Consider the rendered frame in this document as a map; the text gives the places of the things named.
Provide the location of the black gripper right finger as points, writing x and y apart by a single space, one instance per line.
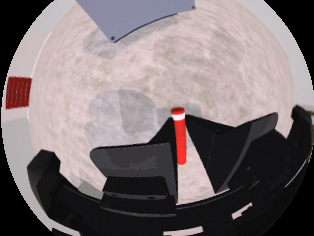
221 147

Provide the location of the red peg with white band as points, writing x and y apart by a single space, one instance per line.
178 115

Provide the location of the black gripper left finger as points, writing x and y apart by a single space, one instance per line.
157 158

